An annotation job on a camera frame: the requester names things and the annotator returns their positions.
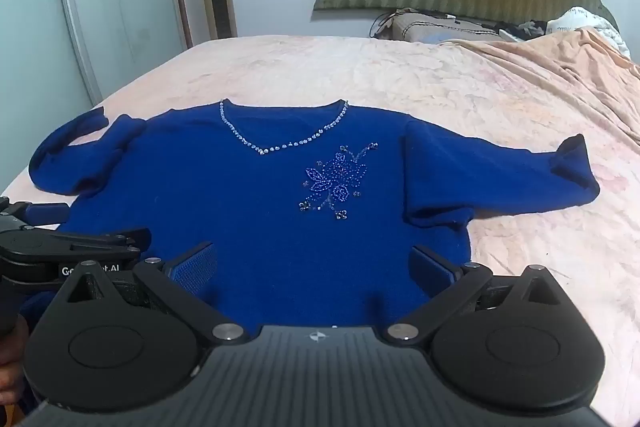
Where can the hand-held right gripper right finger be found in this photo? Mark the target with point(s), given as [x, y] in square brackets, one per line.
[434, 269]

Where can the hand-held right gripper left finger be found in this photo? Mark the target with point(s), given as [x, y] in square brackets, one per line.
[196, 268]

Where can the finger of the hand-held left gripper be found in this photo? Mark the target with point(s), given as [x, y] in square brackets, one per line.
[107, 241]
[47, 213]

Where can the blue beaded sweater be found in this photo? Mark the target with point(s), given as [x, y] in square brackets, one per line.
[260, 207]

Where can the dark clothes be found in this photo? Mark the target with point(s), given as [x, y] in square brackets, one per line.
[525, 29]

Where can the person's left hand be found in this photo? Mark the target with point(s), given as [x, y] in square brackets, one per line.
[11, 359]

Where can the wardrobe door with flower decals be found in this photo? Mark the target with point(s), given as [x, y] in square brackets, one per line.
[120, 7]

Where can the brown patterned pillow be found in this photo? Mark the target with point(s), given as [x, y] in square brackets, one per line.
[440, 29]

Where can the peach blanket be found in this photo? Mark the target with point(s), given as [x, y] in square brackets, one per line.
[575, 69]

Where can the white quilt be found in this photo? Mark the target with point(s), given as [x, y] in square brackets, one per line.
[575, 22]

